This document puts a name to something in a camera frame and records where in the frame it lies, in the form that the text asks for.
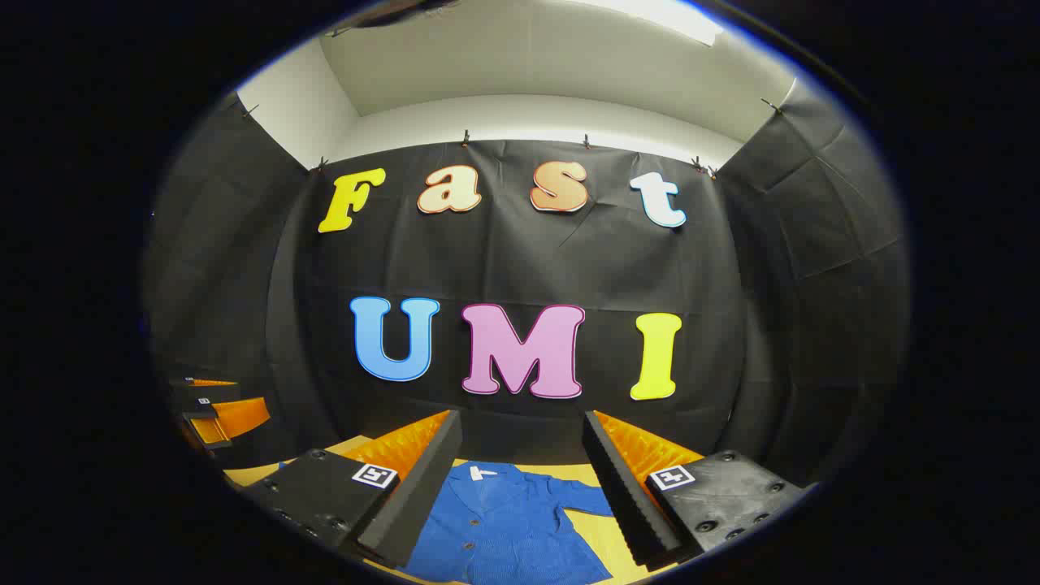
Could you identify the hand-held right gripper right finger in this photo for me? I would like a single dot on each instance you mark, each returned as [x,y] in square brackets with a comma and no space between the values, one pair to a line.
[621,496]

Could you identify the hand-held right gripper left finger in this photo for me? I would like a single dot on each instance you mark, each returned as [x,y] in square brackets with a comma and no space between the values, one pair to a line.
[422,496]

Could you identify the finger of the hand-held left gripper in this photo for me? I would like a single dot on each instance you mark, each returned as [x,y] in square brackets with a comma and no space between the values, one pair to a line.
[240,416]
[207,392]

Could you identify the blue jacket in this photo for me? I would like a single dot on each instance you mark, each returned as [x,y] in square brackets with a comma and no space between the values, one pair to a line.
[504,520]

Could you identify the black backdrop cloth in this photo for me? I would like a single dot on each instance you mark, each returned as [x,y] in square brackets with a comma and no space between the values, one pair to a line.
[520,260]

